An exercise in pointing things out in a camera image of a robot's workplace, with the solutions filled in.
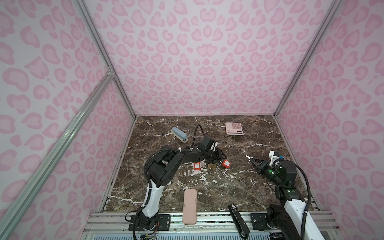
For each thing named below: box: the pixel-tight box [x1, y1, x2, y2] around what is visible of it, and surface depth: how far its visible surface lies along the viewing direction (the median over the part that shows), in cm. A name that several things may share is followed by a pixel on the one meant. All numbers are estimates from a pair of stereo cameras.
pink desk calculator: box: [225, 122, 244, 136], surface depth 112 cm
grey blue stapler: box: [170, 126, 189, 144], surface depth 106 cm
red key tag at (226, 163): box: [222, 159, 231, 169], surface depth 94 cm
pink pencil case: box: [183, 189, 197, 225], surface depth 78 cm
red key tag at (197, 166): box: [193, 162, 202, 171], surface depth 92 cm
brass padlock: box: [207, 163, 217, 169], surface depth 94 cm
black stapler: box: [227, 203, 250, 240], surface depth 73 cm
